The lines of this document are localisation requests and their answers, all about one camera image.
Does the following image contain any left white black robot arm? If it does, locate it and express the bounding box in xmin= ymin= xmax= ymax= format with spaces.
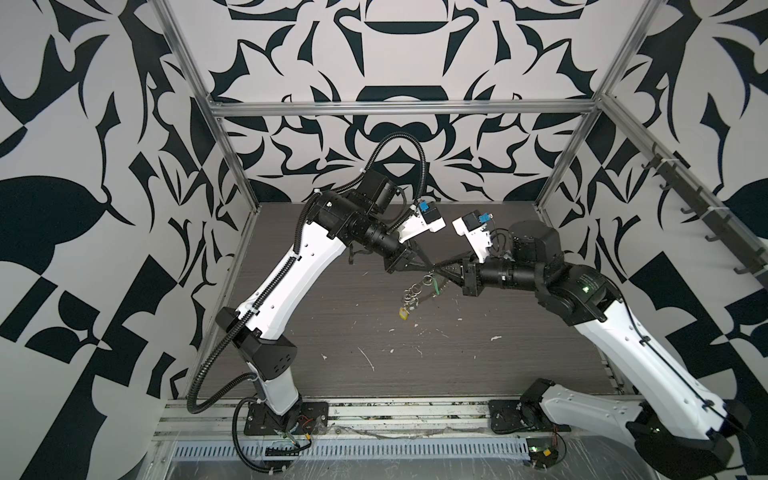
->
xmin=217 ymin=171 xmax=446 ymax=417

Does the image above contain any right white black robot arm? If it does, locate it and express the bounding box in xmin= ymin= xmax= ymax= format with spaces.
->
xmin=451 ymin=213 xmax=751 ymax=479

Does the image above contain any small green circuit board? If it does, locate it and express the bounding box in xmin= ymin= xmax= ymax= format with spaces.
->
xmin=526 ymin=435 xmax=568 ymax=470

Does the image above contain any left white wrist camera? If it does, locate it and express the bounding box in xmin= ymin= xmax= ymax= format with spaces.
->
xmin=396 ymin=200 xmax=446 ymax=244

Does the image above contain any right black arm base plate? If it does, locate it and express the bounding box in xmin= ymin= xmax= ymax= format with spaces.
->
xmin=488 ymin=399 xmax=572 ymax=435

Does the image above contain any white slotted cable duct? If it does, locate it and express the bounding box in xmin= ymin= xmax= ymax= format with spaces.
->
xmin=169 ymin=437 xmax=530 ymax=462

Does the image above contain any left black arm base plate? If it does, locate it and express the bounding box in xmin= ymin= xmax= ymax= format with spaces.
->
xmin=243 ymin=401 xmax=329 ymax=436

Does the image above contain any left black corrugated cable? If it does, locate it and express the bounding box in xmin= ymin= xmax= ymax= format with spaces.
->
xmin=185 ymin=131 xmax=428 ymax=475

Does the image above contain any black wall hook rail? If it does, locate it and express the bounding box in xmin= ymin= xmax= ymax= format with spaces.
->
xmin=643 ymin=142 xmax=767 ymax=289

